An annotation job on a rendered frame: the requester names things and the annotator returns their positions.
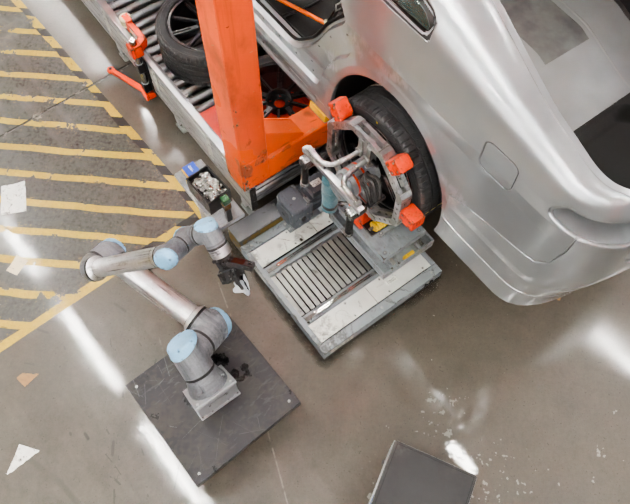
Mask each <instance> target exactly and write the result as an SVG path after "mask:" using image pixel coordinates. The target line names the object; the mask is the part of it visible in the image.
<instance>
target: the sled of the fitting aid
mask: <svg viewBox="0 0 630 504"><path fill-rule="evenodd" d="M343 206H344V205H338V210H337V211H336V212H335V213H332V214H329V218H330V219H331V220H332V221H333V222H334V224H335V225H336V226H337V227H338V228H339V229H340V230H341V232H342V233H343V234H344V230H345V223H346V220H345V219H344V218H343V217H342V216H341V214H340V213H339V209H340V208H341V207H343ZM423 229H424V228H423ZM424 230H425V229H424ZM425 231H426V230H425ZM347 239H348V240H349V241H350V242H351V243H352V244H353V245H354V247H355V248H356V249H357V250H358V251H359V252H360V254H361V255H362V256H363V257H364V258H365V259H366V260H367V262H368V263H369V264H370V265H371V266H372V267H373V268H374V270H375V271H376V272H377V273H378V274H379V275H380V277H381V278H382V279H383V280H384V279H385V278H387V277H388V276H389V275H391V274H392V273H394V272H395V271H397V270H398V269H400V268H401V267H402V266H404V265H405V264H407V263H408V262H410V261H411V260H412V259H414V258H415V257H417V256H418V255H420V254H421V253H422V252H424V251H425V250H427V249H428V248H430V247H431V246H432V245H433V242H434V238H433V237H432V236H431V235H430V234H429V233H428V232H427V231H426V232H425V235H424V236H422V237H421V238H419V239H418V240H416V241H415V242H414V243H412V244H411V245H409V246H408V247H406V248H405V249H403V250H402V251H400V252H399V253H398V254H396V255H395V256H393V257H392V258H390V259H389V260H387V261H386V262H384V263H383V262H382V261H381V260H380V259H379V258H378V256H377V255H376V254H375V253H374V252H373V251H372V250H371V248H370V247H369V246H368V245H367V244H366V243H365V242H364V241H363V239H362V238H361V237H360V236H359V235H358V234H357V233H356V231H355V230H354V229H353V236H352V237H349V238H348V237H347Z"/></svg>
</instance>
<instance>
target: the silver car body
mask: <svg viewBox="0 0 630 504"><path fill-rule="evenodd" d="M253 11H254V21H255V31H256V41H257V42H258V43H259V45H260V46H261V47H262V48H263V49H264V50H265V51H266V52H267V54H268V55H269V56H270V57H271V58H272V59H273V60H274V61H275V62H276V63H277V65H278V66H279V67H280V68H281V69H282V70H283V71H284V72H285V73H286V74H287V75H288V76H289V77H290V78H291V79H292V80H293V82H294V83H295V84H296V85H297V86H298V87H299V88H300V89H301V90H302V91H303V92H304V93H305V94H306V95H307V96H308V97H309V99H310V100H311V101H312V102H313V103H314V104H315V105H316V106H317V107H318V108H319V109H320V110H321V111H322V112H323V113H324V114H325V115H326V117H327V118H328V119H329V107H328V105H327V104H328V103H329V98H330V93H331V90H332V87H333V85H334V84H335V82H336V81H337V80H338V79H339V78H340V77H341V76H343V75H345V74H349V73H357V74H362V75H365V76H368V77H370V78H372V79H373V80H375V81H377V82H378V83H380V84H381V85H382V86H384V87H385V88H386V89H387V90H388V91H390V92H391V93H392V94H393V95H394V96H395V97H396V98H397V99H398V101H399V102H400V103H401V104H402V105H403V106H404V108H405V109H406V110H407V112H408V113H409V114H410V116H411V117H412V119H413V120H414V122H415V123H416V125H417V126H418V128H419V130H420V131H421V133H422V135H423V137H424V139H425V141H426V143H427V145H428V147H429V149H430V152H431V154H432V157H433V159H434V162H435V165H436V168H437V171H438V175H439V179H440V184H441V190H442V200H443V208H442V217H441V221H440V224H439V226H438V228H437V229H436V231H435V232H436V233H437V234H438V235H439V236H440V238H441V239H442V240H443V241H444V242H445V243H446V244H447V245H448V246H449V247H450V248H451V249H452V250H453V251H454V252H455V253H456V255H457V256H458V257H459V258H460V259H461V260H462V261H463V262H464V263H465V264H466V265H467V266H468V267H469V268H470V269H471V270H472V271H473V273H474V274H475V275H476V276H477V277H478V278H479V279H480V280H481V281H482V282H483V283H484V284H485V285H486V286H487V287H488V288H489V289H490V290H491V291H492V292H493V293H494V294H495V295H496V296H497V297H499V298H500V299H502V300H504V301H506V302H508V303H512V304H515V305H526V306H528V305H537V304H542V303H546V302H550V301H553V300H556V299H559V298H561V297H564V296H566V295H568V294H570V293H572V292H574V291H577V290H579V289H582V288H585V287H588V286H591V285H594V284H597V283H600V282H602V281H605V280H607V279H609V278H612V277H614V276H616V275H618V274H620V273H622V272H624V271H626V270H628V269H630V0H253ZM329 120H330V119H329Z"/></svg>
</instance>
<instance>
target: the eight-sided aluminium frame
mask: <svg viewBox="0 0 630 504"><path fill-rule="evenodd" d="M362 129H363V130H364V131H365V132H366V133H367V134H368V135H370V136H371V137H372V138H373V139H374V140H375V141H376V142H377V144H378V145H379V146H380V147H379V146H378V145H377V144H376V143H375V142H374V141H373V140H372V139H371V138H370V137H369V136H368V135H367V134H366V133H365V132H364V131H363V130H362ZM342 130H352V131H353V132H354V133H355V134H356V135H357V136H358V137H359V138H360V139H361V140H362V141H363V142H364V143H365V144H366V145H367V146H368V147H369V148H370V149H371V151H372V152H373V153H374V154H375V155H376V156H377V157H378V158H379V160H380V161H381V164H382V166H383V168H384V171H385V173H386V175H387V177H388V180H389V182H390V184H391V187H392V189H393V191H394V194H395V197H396V200H395V204H394V209H393V210H388V209H384V208H381V207H379V206H378V205H376V206H374V207H373V208H372V209H369V208H368V207H367V212H366V214H367V215H368V217H369V218H371V219H372V220H373V221H378V222H381V223H385V224H389V225H392V226H398V225H399V224H401V223H402V222H401V220H400V219H399V215H400V211H401V210H402V209H404V208H405V207H407V206H408V205H410V202H411V199H412V192H411V188H410V187H409V185H408V182H407V180H406V178H405V175H404V173H403V174H402V175H396V176H392V175H391V174H390V172H389V170H388V168H387V166H386V164H385V162H386V161H388V160H389V159H391V158H392V157H394V156H396V155H397V154H396V153H395V151H394V149H393V148H392V147H391V145H390V144H388V143H387V142H386V141H385V140H384V139H383V138H382V137H381V136H380V135H379V134H378V133H377V132H376V131H375V130H374V129H373V128H372V127H371V126H370V125H369V124H368V123H367V121H366V119H364V118H363V117H362V116H359V115H357V116H350V117H349V118H347V119H345V120H344V121H342V122H338V121H335V120H334V118H333V119H331V120H330V121H328V122H327V146H326V150H327V153H328V156H329V157H330V159H331V161H335V160H338V159H337V157H336V155H337V156H338V158H339V159H340V158H342V157H344V154H343V151H342V148H341V139H342ZM396 177H397V179H398V181H399V183H398V181H397V179H396ZM399 184H400V186H401V188H400V186H399ZM360 196H361V197H362V198H363V199H364V200H365V201H366V202H368V201H367V198H366V195H365V192H364V191H363V192H361V193H360ZM360 196H359V195H357V196H356V197H358V198H359V199H361V197H360ZM361 200H362V199H361ZM362 201H363V200H362ZM363 202H364V201H363ZM364 203H365V202H364ZM365 204H366V203H365Z"/></svg>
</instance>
